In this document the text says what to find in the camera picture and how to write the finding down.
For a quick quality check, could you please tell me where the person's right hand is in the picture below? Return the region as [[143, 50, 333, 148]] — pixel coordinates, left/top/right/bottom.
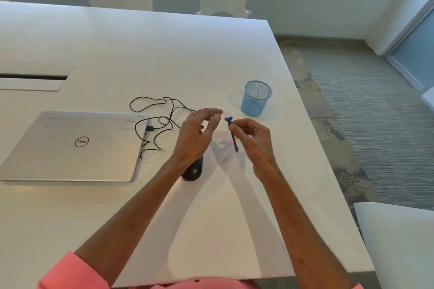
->
[[228, 118, 277, 179]]

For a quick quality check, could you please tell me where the small blue plastic tool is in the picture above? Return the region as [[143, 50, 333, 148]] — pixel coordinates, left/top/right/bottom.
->
[[224, 116, 241, 153]]

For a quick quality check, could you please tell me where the black cable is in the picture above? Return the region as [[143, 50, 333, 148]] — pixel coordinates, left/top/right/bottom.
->
[[129, 96, 198, 160]]

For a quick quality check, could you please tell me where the blue mesh cup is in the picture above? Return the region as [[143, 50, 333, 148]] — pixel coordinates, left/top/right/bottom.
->
[[240, 80, 273, 117]]

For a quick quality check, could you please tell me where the white chair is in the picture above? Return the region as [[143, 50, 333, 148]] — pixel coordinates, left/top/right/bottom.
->
[[353, 202, 434, 289]]

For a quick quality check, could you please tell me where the person's left forearm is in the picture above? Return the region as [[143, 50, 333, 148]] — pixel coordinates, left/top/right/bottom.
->
[[74, 158, 201, 281]]

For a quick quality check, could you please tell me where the black computer mouse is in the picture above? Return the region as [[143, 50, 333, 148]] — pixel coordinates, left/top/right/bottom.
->
[[181, 155, 203, 182]]

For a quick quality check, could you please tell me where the silver laptop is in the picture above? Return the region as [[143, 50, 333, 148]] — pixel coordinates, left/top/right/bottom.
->
[[0, 111, 150, 183]]

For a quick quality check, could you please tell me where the person's right forearm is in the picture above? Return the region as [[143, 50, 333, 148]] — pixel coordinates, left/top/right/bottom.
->
[[254, 163, 361, 289]]

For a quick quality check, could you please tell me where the pink shirt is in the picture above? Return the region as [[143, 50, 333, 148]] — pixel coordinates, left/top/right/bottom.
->
[[37, 250, 364, 289]]

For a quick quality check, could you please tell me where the glass door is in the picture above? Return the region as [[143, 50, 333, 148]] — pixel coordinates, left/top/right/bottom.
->
[[384, 4, 434, 93]]

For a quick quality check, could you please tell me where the white table cable hatch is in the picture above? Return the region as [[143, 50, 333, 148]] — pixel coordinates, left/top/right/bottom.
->
[[0, 65, 77, 92]]

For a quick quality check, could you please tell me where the person's left hand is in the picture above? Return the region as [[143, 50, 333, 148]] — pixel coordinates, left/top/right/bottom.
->
[[172, 108, 224, 166]]

